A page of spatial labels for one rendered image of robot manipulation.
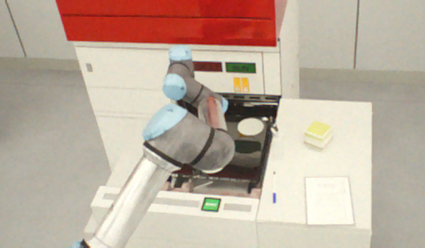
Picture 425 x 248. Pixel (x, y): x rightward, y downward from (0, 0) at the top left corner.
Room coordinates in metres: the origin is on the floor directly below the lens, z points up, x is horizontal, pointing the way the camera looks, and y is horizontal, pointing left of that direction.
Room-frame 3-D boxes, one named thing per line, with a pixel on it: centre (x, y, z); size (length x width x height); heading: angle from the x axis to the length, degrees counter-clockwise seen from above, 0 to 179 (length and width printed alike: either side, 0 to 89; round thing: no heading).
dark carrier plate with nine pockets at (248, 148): (1.66, 0.04, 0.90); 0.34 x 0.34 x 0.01; 75
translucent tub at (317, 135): (1.52, -0.31, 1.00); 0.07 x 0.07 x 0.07; 49
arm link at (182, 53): (1.63, 0.12, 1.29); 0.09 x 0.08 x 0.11; 169
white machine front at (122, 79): (1.92, 0.17, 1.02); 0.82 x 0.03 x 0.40; 75
